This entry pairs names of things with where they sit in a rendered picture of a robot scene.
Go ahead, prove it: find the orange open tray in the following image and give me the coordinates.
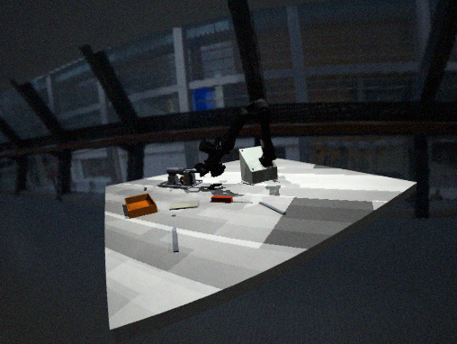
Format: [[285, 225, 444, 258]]
[[124, 194, 157, 218]]

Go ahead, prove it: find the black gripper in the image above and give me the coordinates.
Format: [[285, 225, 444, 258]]
[[194, 154, 222, 177]]

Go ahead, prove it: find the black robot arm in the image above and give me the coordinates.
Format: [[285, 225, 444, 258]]
[[199, 98, 277, 177]]

